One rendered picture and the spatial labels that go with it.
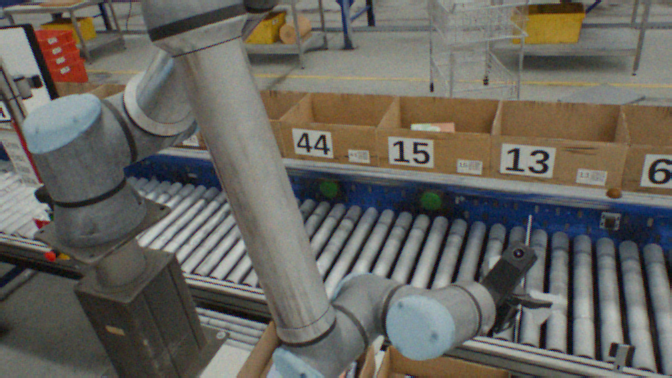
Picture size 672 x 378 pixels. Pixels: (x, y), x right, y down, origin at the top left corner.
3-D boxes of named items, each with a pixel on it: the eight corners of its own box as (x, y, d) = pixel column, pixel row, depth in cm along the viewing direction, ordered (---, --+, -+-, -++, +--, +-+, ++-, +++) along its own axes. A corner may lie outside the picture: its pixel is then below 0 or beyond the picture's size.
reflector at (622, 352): (604, 374, 120) (611, 343, 114) (603, 370, 121) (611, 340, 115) (627, 379, 118) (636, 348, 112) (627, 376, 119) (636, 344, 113)
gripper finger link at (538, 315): (554, 322, 93) (510, 313, 92) (568, 297, 91) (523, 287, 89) (562, 333, 90) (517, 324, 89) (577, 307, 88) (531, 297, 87)
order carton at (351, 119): (285, 159, 199) (278, 121, 191) (315, 127, 222) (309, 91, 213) (379, 169, 184) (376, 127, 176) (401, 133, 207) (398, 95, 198)
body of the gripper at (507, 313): (480, 302, 96) (444, 316, 87) (498, 265, 93) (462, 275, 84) (514, 327, 91) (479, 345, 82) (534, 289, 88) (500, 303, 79)
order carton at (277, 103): (205, 151, 214) (194, 115, 205) (240, 122, 237) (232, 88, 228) (286, 159, 199) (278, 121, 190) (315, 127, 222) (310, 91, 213)
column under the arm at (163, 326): (172, 415, 121) (128, 320, 104) (94, 387, 131) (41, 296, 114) (230, 334, 141) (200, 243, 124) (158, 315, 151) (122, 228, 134)
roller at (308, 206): (240, 296, 161) (237, 284, 159) (307, 206, 201) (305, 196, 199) (253, 299, 159) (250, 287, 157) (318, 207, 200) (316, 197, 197)
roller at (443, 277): (418, 336, 139) (417, 323, 137) (453, 226, 179) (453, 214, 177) (436, 340, 137) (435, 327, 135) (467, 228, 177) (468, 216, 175)
